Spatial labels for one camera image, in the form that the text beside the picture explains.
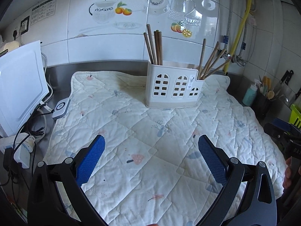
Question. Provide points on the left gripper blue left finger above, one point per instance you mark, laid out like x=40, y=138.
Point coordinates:
x=45, y=206

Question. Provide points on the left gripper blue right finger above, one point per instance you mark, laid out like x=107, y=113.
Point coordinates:
x=258, y=203

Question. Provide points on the wooden chopstick eight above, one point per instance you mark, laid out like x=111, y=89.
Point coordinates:
x=217, y=69

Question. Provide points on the wooden chopstick six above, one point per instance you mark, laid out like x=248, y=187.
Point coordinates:
x=212, y=64

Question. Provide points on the wooden chopstick four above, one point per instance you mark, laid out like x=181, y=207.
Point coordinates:
x=209, y=61

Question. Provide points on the wooden chopstick two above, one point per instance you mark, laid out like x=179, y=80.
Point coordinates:
x=202, y=58

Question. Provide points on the wooden chopstick seven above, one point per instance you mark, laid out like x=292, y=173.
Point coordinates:
x=156, y=34

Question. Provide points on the wooden chopstick nine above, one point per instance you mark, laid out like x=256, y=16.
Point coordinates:
x=160, y=47

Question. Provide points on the wooden chopstick three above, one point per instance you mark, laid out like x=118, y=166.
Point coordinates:
x=151, y=44

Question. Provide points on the wooden chopstick one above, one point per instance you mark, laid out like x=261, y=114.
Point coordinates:
x=147, y=43

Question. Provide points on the wooden chopstick five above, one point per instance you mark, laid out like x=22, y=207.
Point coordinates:
x=156, y=47

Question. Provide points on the person's right hand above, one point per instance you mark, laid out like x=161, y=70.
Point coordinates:
x=287, y=177

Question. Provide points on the green plastic rack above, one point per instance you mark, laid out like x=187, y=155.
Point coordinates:
x=295, y=116

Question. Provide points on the black utensil cup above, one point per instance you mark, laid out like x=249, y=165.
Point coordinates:
x=264, y=107

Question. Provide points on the wooden spoon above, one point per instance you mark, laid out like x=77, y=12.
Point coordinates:
x=270, y=94

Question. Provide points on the teal soap bottle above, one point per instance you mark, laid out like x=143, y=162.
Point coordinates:
x=250, y=95

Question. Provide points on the white power strip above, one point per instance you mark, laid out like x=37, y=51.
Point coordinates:
x=22, y=154

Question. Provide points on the chrome water valve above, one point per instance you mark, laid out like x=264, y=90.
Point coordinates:
x=240, y=62

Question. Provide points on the small grey white device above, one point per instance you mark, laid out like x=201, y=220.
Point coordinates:
x=61, y=108

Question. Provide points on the white quilted mat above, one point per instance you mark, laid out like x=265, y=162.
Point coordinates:
x=151, y=170

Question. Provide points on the white microwave oven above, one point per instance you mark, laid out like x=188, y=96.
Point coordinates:
x=23, y=86

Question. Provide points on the white plastic utensil holder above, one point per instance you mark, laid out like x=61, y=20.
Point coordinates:
x=172, y=85

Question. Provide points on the black handled cleaver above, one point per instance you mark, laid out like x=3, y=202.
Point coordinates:
x=284, y=80

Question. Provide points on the red handle water valve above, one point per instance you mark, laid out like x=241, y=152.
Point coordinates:
x=228, y=57

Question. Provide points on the wall power socket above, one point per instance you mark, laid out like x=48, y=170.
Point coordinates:
x=24, y=27

